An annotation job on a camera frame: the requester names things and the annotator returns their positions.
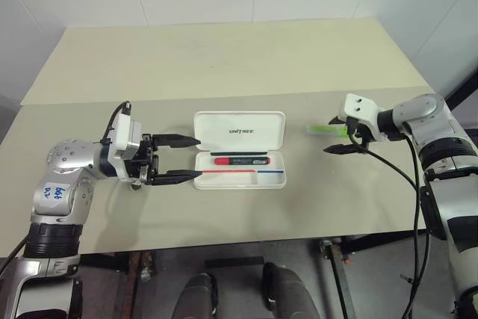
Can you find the black metal table frame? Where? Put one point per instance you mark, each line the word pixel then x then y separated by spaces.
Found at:
pixel 341 281

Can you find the black metal stand frame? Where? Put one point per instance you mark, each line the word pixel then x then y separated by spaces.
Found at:
pixel 463 87

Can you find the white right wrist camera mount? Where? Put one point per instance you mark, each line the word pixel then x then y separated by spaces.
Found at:
pixel 360 108

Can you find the black flat bar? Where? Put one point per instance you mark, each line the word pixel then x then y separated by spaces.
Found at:
pixel 234 262

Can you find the white open pencil case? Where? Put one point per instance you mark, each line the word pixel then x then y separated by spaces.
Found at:
pixel 239 132

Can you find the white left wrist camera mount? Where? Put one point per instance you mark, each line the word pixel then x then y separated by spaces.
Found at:
pixel 121 132

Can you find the white label blue handwriting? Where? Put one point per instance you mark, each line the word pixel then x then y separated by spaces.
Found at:
pixel 55 195

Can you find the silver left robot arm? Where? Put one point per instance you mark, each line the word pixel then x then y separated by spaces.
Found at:
pixel 56 162

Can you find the rusty brown table leg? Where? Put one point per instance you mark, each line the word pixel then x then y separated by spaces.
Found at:
pixel 130 281

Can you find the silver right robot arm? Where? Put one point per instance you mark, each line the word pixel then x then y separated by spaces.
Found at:
pixel 440 147

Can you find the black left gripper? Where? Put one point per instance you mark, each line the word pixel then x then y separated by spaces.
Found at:
pixel 143 164

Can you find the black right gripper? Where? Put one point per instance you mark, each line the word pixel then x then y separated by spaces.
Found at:
pixel 361 134

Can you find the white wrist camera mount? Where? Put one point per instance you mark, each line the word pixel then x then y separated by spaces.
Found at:
pixel 121 132
pixel 360 108

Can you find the dark rounded shape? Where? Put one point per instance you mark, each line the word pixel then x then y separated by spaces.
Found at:
pixel 289 293
pixel 198 296

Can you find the green marker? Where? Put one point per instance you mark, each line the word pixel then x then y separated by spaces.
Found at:
pixel 323 131

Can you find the black marker with red cap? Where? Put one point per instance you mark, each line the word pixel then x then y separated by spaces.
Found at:
pixel 242 161

